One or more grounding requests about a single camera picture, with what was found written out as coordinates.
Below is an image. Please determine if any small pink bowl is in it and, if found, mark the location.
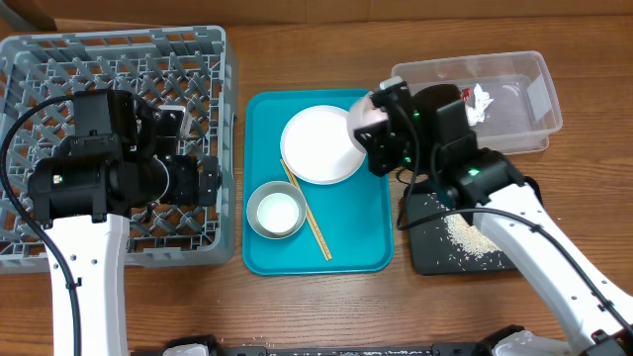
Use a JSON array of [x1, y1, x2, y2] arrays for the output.
[[346, 92, 388, 154]]

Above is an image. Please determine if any grey bowl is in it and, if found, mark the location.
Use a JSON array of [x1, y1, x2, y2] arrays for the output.
[[246, 181, 307, 239]]

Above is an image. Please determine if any white tissue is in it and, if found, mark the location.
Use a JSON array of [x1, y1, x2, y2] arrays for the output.
[[466, 84, 494, 127]]

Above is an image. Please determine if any wooden chopsticks pair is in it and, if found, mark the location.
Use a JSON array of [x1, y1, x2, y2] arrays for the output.
[[280, 158, 332, 261]]

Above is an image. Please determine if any white rice pile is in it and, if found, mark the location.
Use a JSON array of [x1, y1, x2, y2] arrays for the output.
[[424, 192, 510, 271]]

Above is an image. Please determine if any white paper cup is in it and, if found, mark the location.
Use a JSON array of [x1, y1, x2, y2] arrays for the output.
[[256, 193, 300, 236]]

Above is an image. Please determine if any red snack wrapper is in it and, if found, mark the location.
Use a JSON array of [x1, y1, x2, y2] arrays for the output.
[[461, 88, 471, 101]]

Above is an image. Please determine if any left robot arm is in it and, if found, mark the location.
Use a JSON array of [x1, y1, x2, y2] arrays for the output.
[[28, 89, 222, 355]]

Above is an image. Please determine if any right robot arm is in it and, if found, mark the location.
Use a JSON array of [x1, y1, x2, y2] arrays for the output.
[[347, 78, 632, 355]]

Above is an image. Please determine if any large white plate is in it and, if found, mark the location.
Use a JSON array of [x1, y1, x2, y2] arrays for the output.
[[280, 105, 365, 185]]

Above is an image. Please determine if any teal plastic tray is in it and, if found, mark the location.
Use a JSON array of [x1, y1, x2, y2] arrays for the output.
[[241, 88, 394, 276]]

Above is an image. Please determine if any grey dish rack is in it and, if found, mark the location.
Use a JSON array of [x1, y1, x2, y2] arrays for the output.
[[1, 26, 238, 267]]

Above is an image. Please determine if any black plastic tray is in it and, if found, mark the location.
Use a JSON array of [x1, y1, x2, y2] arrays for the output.
[[403, 176, 556, 276]]

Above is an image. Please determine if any clear plastic bin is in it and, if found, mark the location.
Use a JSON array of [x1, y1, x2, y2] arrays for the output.
[[392, 51, 563, 154]]

